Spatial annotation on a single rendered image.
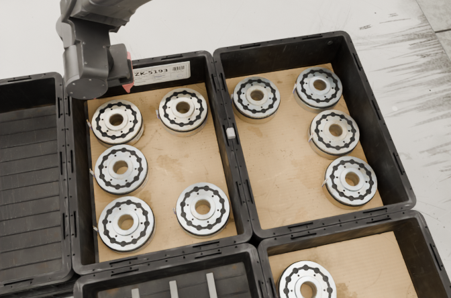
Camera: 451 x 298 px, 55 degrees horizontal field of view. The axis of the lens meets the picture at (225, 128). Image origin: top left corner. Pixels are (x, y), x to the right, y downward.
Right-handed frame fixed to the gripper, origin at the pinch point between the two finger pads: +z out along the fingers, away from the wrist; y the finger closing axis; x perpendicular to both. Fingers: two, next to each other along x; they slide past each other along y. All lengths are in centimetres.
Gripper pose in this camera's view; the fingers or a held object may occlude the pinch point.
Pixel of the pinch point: (111, 90)
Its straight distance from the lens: 82.8
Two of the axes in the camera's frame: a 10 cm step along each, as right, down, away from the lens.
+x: -2.0, -8.9, 4.1
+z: 0.2, 4.1, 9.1
